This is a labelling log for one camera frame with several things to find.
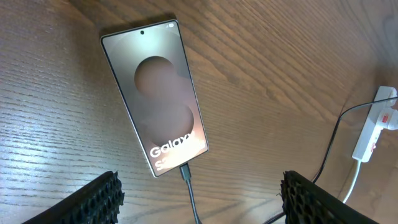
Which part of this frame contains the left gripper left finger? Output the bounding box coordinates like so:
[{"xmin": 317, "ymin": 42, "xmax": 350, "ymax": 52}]
[{"xmin": 24, "ymin": 171, "xmax": 124, "ymax": 224}]

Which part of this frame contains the white charger adapter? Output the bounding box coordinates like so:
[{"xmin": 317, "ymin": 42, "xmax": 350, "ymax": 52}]
[{"xmin": 374, "ymin": 86, "xmax": 397, "ymax": 107}]

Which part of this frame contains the white power strip cord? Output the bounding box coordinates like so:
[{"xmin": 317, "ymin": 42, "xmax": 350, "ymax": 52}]
[{"xmin": 341, "ymin": 159, "xmax": 363, "ymax": 205}]

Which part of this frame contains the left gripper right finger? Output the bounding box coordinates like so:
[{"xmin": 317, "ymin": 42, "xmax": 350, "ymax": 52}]
[{"xmin": 281, "ymin": 170, "xmax": 376, "ymax": 224}]

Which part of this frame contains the black charger cable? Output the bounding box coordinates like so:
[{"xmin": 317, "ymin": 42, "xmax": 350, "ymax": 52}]
[{"xmin": 178, "ymin": 95, "xmax": 398, "ymax": 224}]

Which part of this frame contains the white power strip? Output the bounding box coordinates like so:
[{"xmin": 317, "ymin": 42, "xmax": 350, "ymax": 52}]
[{"xmin": 352, "ymin": 105, "xmax": 397, "ymax": 162}]

